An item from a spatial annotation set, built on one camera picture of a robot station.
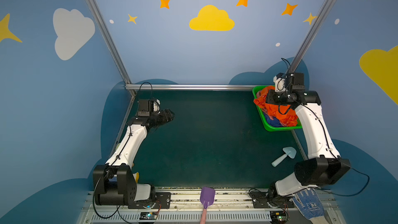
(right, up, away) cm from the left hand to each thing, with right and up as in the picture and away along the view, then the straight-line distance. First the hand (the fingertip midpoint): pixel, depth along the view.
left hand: (171, 115), depth 84 cm
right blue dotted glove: (+69, -43, -10) cm, 82 cm away
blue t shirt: (+63, -5, +12) cm, 65 cm away
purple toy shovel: (+20, -40, -9) cm, 45 cm away
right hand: (+51, +11, -6) cm, 53 cm away
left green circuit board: (-9, -46, -13) cm, 49 cm away
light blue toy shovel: (+68, -21, +4) cm, 71 cm away
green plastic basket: (+61, -8, +8) cm, 62 cm away
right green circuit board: (+53, -47, -13) cm, 72 cm away
